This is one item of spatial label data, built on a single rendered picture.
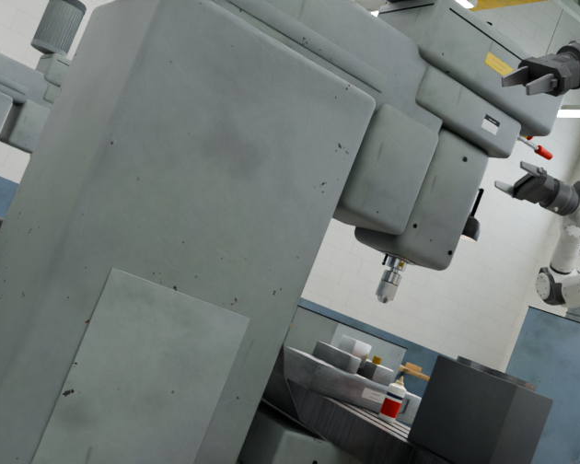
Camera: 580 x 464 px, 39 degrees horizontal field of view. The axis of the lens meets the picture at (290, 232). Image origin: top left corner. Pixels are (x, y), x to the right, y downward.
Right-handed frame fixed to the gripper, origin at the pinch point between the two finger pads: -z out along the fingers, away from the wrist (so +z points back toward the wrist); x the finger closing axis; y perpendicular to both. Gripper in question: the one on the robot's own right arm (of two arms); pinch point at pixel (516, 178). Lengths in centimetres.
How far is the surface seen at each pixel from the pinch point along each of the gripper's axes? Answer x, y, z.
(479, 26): 32.6, -7.0, -37.2
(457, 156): 13.4, 15.0, -28.8
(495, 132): 18.5, 7.4, -21.4
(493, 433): 20, 84, -23
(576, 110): -388, -527, 406
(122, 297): 10, 78, -96
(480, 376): 18, 72, -25
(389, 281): -11, 39, -30
